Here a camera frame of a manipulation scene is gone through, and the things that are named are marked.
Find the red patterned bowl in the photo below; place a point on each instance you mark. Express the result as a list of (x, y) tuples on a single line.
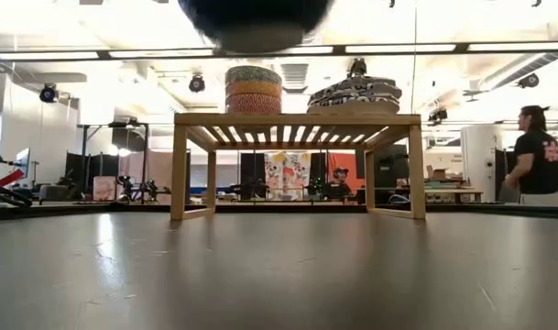
[(253, 104)]

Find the yellow patterned bowl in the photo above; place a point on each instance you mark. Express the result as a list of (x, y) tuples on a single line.
[(253, 88)]

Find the blue white patterned plate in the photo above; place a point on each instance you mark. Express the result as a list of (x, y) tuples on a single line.
[(358, 81), (352, 98), (352, 108), (356, 90)]

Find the slatted wooden shelf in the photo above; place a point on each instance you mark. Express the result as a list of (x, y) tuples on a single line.
[(297, 120)]

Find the floral patterned panel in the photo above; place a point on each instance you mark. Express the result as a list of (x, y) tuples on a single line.
[(287, 174)]

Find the seated person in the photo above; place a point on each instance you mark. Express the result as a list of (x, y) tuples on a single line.
[(340, 176)]

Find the orange panel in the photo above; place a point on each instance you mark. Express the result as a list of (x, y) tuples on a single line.
[(347, 160)]

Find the ceiling vent grille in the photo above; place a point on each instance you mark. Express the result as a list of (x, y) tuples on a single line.
[(294, 74)]

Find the black table mat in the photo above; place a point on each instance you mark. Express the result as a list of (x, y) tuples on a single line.
[(278, 275)]

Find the black ceiling spotlight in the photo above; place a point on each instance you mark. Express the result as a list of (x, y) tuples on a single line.
[(357, 67), (197, 83), (529, 80), (437, 114), (48, 93)]

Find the long ceiling light bar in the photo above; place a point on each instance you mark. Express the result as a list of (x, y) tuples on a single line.
[(519, 46), (317, 49), (47, 55), (400, 47), (161, 53)]

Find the cardboard box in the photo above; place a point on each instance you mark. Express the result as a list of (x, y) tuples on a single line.
[(440, 173)]

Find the pink box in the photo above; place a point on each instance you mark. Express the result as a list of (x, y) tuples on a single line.
[(104, 188)]

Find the white round column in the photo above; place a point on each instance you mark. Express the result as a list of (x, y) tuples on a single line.
[(482, 160)]

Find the background computer monitor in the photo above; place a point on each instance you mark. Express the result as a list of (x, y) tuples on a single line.
[(23, 161)]

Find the standing person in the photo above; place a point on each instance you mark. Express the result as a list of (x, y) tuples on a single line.
[(537, 160)]

